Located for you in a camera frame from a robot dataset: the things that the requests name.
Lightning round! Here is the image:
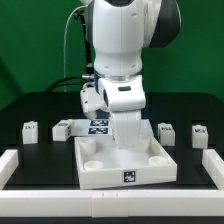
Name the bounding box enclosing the white obstacle fence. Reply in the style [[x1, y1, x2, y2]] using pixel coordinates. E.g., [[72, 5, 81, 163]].
[[0, 149, 224, 217]]

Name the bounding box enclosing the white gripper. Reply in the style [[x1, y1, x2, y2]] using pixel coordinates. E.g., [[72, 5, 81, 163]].
[[109, 110, 141, 150]]

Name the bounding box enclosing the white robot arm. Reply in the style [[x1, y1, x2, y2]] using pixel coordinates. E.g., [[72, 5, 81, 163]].
[[80, 0, 181, 149]]

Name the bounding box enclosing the white square tabletop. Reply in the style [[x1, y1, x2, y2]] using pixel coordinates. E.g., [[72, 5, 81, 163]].
[[75, 135, 177, 189]]

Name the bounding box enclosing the white fiducial marker sheet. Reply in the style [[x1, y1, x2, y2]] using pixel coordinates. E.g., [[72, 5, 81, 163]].
[[71, 119, 154, 136]]

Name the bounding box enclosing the white cable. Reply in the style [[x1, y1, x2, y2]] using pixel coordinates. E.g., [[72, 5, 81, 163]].
[[62, 4, 84, 93]]

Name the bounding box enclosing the black cable bundle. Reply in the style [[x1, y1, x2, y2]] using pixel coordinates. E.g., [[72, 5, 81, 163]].
[[44, 74, 95, 93]]

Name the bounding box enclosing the black camera on stand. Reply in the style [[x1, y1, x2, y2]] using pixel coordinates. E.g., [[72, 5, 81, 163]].
[[74, 9, 94, 80]]

